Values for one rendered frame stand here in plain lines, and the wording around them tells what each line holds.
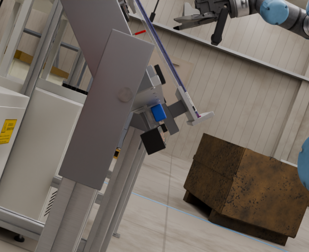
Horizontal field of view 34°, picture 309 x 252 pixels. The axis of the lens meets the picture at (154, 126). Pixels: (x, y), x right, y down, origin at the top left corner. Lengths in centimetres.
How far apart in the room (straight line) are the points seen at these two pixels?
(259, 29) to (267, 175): 829
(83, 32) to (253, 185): 385
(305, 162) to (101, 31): 55
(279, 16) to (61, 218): 113
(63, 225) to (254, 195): 388
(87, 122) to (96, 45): 10
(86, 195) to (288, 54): 1200
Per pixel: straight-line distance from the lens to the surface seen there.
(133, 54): 55
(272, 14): 157
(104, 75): 55
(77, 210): 57
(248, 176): 435
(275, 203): 453
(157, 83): 61
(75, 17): 61
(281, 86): 1239
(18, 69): 412
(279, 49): 1247
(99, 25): 61
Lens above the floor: 69
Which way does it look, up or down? 1 degrees down
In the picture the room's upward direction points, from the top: 21 degrees clockwise
